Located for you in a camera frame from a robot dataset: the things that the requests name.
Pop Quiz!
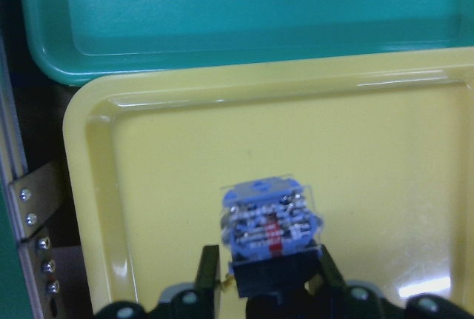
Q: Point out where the green conveyor belt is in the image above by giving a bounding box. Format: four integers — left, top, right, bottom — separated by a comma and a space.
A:
0, 37, 64, 319

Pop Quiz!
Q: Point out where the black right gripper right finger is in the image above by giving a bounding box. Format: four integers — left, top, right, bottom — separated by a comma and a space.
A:
319, 247, 473, 318

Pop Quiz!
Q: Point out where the green plastic tray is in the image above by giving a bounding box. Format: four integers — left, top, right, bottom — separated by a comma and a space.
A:
21, 0, 473, 86

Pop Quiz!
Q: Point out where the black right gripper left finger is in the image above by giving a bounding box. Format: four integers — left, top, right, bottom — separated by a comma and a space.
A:
94, 245, 220, 318

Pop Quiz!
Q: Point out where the yellow plastic tray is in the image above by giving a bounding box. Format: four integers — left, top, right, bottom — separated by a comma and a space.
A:
63, 47, 473, 311

